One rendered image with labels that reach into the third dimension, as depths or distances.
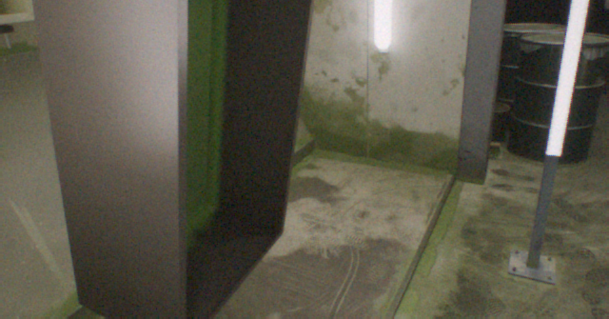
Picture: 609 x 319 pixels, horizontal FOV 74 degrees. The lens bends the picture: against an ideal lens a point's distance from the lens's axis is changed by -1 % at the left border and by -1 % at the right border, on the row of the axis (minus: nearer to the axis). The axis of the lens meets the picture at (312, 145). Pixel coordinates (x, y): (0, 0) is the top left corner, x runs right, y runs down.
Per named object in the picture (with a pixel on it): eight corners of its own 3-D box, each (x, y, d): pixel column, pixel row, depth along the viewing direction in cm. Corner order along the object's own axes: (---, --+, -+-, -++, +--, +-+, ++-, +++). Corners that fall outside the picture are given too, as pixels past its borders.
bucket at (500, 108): (504, 146, 336) (508, 113, 325) (467, 142, 349) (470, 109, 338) (507, 133, 361) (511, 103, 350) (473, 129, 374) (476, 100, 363)
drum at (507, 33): (555, 121, 385) (572, 24, 352) (544, 140, 343) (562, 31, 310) (491, 112, 418) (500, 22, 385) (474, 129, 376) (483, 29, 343)
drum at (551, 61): (500, 138, 353) (513, 32, 320) (574, 140, 339) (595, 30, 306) (514, 166, 300) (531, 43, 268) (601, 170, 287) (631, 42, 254)
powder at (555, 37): (516, 36, 319) (516, 34, 319) (592, 35, 306) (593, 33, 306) (533, 47, 271) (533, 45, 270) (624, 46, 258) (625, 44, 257)
